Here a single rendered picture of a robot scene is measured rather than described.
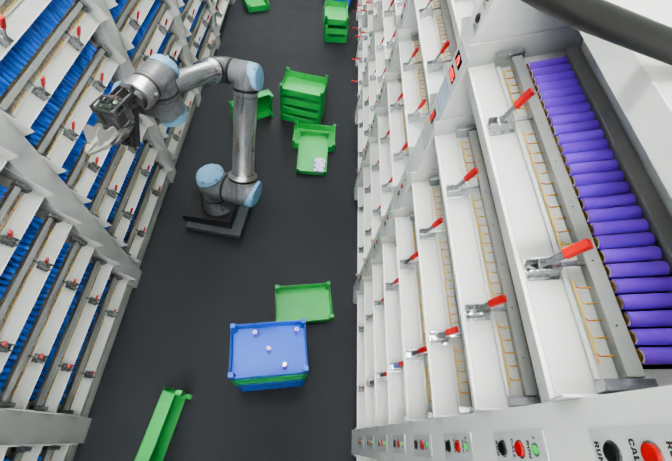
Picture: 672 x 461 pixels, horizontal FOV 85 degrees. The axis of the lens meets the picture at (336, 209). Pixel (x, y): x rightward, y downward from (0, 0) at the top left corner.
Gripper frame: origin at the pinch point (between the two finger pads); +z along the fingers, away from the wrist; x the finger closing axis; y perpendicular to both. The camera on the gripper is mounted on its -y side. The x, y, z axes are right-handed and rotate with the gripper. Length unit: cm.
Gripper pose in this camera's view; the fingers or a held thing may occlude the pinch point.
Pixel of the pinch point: (92, 152)
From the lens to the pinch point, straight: 113.0
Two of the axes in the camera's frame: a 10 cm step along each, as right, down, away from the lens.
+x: 9.6, 2.5, -1.1
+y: 0.5, -5.7, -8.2
